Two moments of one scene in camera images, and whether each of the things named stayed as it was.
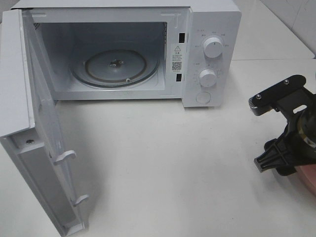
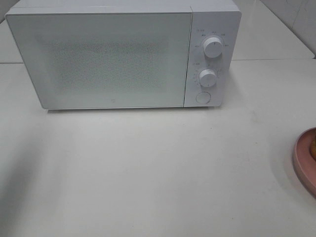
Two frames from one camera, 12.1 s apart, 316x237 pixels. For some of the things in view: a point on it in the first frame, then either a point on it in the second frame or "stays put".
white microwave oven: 30,126 -> 76,59
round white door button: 203,97 stays put
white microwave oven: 189,50 stays put
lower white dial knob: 208,77 stays put
